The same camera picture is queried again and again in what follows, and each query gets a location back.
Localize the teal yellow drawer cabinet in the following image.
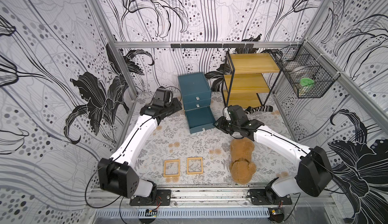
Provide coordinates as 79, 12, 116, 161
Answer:
178, 72, 215, 134

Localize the yellow square brooch box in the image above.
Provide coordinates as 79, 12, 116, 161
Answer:
187, 157, 204, 175
163, 159, 180, 178

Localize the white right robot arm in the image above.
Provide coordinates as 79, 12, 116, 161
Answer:
214, 105, 333, 204

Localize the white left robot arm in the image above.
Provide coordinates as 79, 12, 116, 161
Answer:
98, 98, 182, 202

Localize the black white striped sock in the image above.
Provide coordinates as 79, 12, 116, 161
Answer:
244, 105, 273, 114

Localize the wooden black-framed shelf rack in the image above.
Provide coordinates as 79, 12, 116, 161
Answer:
221, 49, 282, 108

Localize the brown teddy bear plush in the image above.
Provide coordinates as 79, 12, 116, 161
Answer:
229, 138, 257, 185

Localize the green lidded cup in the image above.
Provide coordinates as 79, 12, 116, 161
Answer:
299, 78, 315, 95

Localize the white bowl in basket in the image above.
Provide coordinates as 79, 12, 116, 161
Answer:
290, 66, 310, 78

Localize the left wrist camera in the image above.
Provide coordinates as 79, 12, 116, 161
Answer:
152, 86, 173, 107

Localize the black wall hook bar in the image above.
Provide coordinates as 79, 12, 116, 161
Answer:
170, 43, 254, 49

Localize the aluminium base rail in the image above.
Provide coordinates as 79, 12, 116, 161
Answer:
87, 184, 337, 208

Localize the black wire wall basket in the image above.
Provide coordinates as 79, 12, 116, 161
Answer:
277, 45, 339, 99

